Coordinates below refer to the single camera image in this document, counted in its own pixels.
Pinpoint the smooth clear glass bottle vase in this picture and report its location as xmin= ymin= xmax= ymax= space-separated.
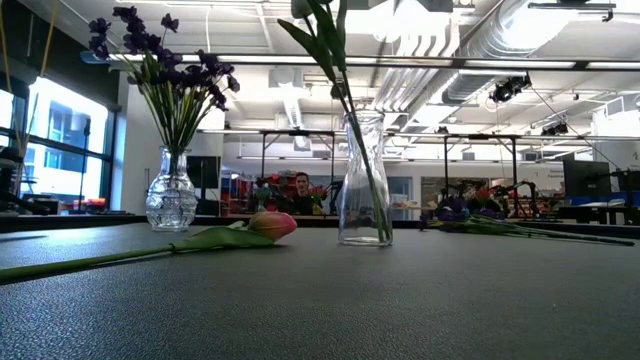
xmin=337 ymin=109 xmax=395 ymax=248

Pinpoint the purple artificial flower bunch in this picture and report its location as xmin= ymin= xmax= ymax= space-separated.
xmin=87 ymin=5 xmax=241 ymax=174
xmin=419 ymin=194 xmax=636 ymax=248

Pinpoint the person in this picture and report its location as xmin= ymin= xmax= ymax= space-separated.
xmin=289 ymin=171 xmax=317 ymax=216

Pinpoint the silver ceiling air duct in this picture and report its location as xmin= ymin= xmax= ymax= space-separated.
xmin=442 ymin=0 xmax=566 ymax=106

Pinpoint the black background rig frame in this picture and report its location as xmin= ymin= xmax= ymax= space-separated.
xmin=442 ymin=132 xmax=521 ymax=201
xmin=258 ymin=128 xmax=337 ymax=201

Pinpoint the wide black monitor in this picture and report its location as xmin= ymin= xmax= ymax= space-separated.
xmin=562 ymin=158 xmax=613 ymax=198

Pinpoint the pink and yellow tulip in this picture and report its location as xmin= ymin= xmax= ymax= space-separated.
xmin=0 ymin=210 xmax=299 ymax=285

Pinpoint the black monitor on stand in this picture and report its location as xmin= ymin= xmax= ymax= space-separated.
xmin=186 ymin=155 xmax=222 ymax=190

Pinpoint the textured round clear glass vase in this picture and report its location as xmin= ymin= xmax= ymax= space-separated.
xmin=144 ymin=145 xmax=199 ymax=233

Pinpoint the black table mat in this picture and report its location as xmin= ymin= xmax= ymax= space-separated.
xmin=0 ymin=222 xmax=640 ymax=360

